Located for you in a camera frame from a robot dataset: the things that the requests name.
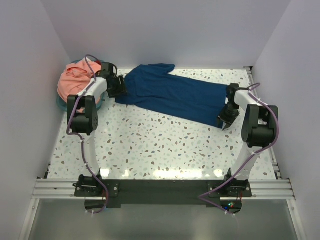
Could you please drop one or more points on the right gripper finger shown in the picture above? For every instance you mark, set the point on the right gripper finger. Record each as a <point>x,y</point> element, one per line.
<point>227,124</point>
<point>219,123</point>

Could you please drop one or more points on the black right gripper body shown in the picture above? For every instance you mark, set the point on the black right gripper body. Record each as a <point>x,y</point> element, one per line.
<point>229,116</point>

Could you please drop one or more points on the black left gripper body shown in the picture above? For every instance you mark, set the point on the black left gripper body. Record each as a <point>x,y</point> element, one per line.
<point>119,87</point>

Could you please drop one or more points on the dark blue t shirt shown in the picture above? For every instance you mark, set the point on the dark blue t shirt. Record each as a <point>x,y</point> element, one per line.
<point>153,87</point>

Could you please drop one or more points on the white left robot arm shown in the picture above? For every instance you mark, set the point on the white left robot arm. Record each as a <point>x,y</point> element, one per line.
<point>82,112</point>

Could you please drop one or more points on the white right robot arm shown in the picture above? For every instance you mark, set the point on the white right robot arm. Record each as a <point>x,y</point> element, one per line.
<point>260,128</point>

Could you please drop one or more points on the dark red garment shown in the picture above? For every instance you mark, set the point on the dark red garment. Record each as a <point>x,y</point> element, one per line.
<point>100,62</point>

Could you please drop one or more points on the pink t shirt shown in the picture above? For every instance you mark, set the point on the pink t shirt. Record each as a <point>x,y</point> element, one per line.
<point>75,82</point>

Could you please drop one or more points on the teal plastic laundry basket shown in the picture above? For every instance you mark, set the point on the teal plastic laundry basket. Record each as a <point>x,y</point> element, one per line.
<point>61,105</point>

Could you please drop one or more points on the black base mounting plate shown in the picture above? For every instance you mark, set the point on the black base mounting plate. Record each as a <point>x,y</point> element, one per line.
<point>113,194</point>

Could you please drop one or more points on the aluminium frame rail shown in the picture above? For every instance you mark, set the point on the aluminium frame rail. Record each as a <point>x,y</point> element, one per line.
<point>261,189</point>

